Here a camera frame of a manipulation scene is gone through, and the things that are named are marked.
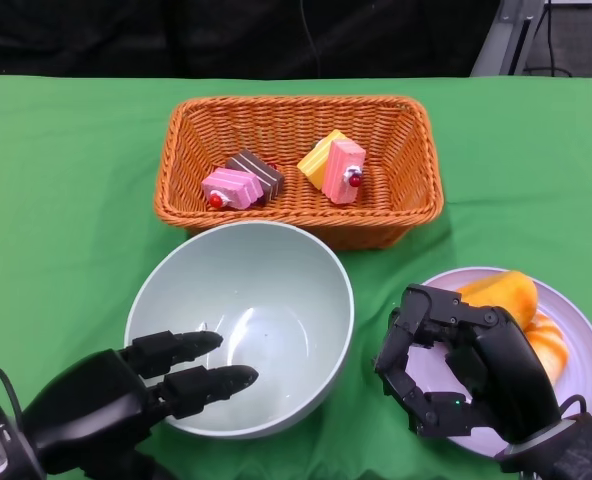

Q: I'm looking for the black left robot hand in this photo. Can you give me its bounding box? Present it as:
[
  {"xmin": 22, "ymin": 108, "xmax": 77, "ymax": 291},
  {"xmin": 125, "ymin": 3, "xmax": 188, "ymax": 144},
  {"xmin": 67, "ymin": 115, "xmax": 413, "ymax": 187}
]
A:
[{"xmin": 21, "ymin": 329, "xmax": 261, "ymax": 476}]

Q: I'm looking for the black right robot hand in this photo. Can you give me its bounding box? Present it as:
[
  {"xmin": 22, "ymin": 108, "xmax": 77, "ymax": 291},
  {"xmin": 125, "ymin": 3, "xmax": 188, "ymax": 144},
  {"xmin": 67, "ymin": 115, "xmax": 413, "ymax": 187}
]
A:
[{"xmin": 373, "ymin": 283, "xmax": 563, "ymax": 446}]

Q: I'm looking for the round orange-striped bread bun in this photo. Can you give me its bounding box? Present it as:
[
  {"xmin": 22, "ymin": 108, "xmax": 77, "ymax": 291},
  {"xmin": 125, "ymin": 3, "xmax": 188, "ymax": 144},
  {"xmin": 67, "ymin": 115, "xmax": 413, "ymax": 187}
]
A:
[{"xmin": 525, "ymin": 309, "xmax": 571, "ymax": 386}]

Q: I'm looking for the golden ring-shaped bread roll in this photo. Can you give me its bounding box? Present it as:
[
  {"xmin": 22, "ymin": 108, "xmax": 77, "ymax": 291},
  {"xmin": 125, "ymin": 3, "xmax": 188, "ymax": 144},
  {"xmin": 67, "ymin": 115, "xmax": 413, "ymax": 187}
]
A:
[{"xmin": 455, "ymin": 269, "xmax": 541, "ymax": 332}]

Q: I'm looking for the grey-green bowl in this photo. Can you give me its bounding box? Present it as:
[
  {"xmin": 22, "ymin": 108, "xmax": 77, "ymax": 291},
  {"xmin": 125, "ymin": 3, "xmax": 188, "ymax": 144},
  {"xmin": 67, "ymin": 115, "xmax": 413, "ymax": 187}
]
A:
[{"xmin": 124, "ymin": 220, "xmax": 356, "ymax": 441}]

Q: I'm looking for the salmon pink cake slice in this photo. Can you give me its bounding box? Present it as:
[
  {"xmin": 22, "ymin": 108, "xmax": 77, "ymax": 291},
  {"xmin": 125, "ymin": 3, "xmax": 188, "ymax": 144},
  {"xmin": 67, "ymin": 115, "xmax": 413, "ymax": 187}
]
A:
[{"xmin": 322, "ymin": 139, "xmax": 367, "ymax": 206}]

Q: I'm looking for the magenta pink cake slice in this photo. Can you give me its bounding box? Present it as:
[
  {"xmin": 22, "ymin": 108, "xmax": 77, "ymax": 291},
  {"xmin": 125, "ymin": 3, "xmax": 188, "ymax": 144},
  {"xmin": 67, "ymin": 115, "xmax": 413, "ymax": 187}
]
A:
[{"xmin": 200, "ymin": 167, "xmax": 265, "ymax": 211}]

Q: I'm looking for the yellow layered cake slice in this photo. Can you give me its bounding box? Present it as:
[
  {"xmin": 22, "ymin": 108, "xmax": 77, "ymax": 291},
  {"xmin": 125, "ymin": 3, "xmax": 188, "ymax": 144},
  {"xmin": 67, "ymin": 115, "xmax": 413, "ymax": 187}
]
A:
[{"xmin": 296, "ymin": 128, "xmax": 350, "ymax": 191}]

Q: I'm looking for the chocolate layered cake slice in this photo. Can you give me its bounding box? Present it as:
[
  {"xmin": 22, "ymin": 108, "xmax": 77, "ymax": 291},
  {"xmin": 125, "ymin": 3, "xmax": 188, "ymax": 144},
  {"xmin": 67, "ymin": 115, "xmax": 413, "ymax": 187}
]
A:
[{"xmin": 224, "ymin": 148, "xmax": 286, "ymax": 202}]

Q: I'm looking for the lavender round plate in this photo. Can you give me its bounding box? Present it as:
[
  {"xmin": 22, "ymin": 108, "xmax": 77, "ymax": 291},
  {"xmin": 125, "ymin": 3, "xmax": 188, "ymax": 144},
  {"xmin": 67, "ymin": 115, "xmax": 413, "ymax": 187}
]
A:
[{"xmin": 398, "ymin": 266, "xmax": 592, "ymax": 459}]

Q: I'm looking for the orange wicker basket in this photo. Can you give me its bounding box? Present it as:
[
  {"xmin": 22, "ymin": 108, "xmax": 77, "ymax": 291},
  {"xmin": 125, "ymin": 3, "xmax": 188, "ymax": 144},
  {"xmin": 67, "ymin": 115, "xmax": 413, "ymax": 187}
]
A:
[{"xmin": 153, "ymin": 94, "xmax": 446, "ymax": 251}]

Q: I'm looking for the green tablecloth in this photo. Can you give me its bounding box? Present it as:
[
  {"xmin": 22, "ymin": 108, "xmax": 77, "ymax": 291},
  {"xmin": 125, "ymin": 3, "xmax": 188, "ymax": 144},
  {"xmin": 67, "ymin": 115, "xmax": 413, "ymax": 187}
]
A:
[{"xmin": 0, "ymin": 74, "xmax": 592, "ymax": 480}]

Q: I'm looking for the black fabric backdrop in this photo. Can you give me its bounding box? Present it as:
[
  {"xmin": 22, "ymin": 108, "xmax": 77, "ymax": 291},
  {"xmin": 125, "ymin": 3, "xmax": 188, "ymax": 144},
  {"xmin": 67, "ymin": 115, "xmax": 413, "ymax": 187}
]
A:
[{"xmin": 0, "ymin": 0, "xmax": 502, "ymax": 80}]

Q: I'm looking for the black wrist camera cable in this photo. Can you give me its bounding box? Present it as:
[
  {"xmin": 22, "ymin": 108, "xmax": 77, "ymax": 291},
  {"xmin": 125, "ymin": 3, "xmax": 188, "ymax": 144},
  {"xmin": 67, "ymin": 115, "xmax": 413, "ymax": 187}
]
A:
[
  {"xmin": 558, "ymin": 393, "xmax": 590, "ymax": 419},
  {"xmin": 0, "ymin": 364, "xmax": 27, "ymax": 426}
]

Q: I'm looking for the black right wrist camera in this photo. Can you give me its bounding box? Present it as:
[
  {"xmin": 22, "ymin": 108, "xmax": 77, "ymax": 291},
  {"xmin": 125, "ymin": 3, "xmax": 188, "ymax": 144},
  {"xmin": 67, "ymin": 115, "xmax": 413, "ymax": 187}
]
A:
[{"xmin": 525, "ymin": 407, "xmax": 592, "ymax": 480}]

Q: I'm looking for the grey metal frame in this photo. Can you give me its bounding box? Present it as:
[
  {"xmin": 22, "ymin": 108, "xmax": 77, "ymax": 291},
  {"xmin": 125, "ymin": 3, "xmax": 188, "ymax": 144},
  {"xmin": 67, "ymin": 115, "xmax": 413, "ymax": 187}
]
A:
[{"xmin": 469, "ymin": 0, "xmax": 547, "ymax": 77}]

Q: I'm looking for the black floor cable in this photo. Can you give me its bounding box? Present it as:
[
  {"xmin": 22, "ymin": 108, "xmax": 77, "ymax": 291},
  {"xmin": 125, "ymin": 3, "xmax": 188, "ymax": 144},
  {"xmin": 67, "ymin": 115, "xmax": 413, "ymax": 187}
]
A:
[{"xmin": 523, "ymin": 0, "xmax": 577, "ymax": 77}]

